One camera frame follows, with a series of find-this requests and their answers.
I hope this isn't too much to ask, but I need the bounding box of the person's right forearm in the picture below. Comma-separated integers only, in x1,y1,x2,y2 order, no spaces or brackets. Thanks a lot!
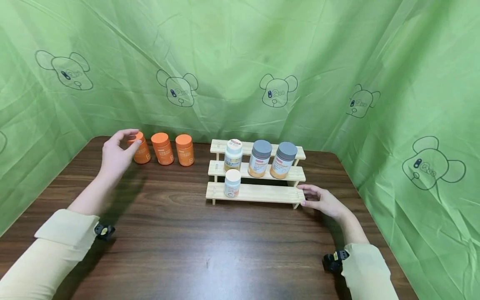
334,210,400,300

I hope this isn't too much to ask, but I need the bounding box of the orange pill bottle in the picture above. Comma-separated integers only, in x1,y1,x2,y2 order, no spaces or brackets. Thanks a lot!
127,131,152,165
150,132,175,166
175,134,195,167

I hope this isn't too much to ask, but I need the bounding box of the tall white pill bottle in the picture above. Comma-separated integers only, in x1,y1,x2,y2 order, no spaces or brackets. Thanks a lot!
224,139,244,172

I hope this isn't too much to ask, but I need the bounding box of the person's left hand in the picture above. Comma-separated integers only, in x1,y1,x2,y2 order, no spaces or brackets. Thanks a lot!
99,128,143,180

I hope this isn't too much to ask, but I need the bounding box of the person's left forearm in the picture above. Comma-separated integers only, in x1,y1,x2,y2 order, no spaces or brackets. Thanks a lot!
0,169,123,300

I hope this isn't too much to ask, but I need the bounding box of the three-tier wooden shelf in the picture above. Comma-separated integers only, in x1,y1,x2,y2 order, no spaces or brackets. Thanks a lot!
205,139,307,210

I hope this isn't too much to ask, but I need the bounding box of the person's right hand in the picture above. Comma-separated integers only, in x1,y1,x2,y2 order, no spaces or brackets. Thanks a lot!
297,185,348,221

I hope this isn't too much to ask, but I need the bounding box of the small white pill bottle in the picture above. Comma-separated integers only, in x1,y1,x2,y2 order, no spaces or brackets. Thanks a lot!
224,169,242,199

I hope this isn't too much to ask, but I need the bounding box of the black wrist band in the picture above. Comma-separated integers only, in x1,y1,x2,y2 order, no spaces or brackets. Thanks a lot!
94,223,116,242
322,249,350,274

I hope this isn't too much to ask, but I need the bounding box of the grey-capped pill bottle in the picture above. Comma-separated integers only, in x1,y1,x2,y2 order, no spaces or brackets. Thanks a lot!
270,141,298,180
247,140,273,179

